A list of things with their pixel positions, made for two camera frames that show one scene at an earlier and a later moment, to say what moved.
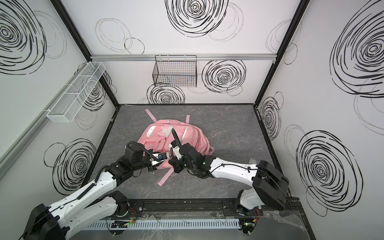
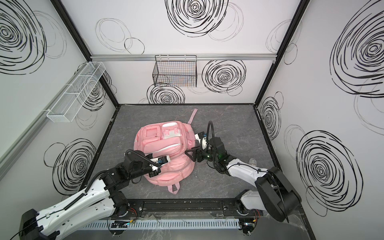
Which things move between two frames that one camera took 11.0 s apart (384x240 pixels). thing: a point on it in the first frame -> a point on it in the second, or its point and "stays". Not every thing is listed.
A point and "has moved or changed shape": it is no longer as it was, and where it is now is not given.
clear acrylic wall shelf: (67, 106) stays
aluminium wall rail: (198, 57) stays
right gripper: (176, 163) -> (199, 153)
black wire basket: (175, 70) stays
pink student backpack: (158, 136) has moved or changed shape
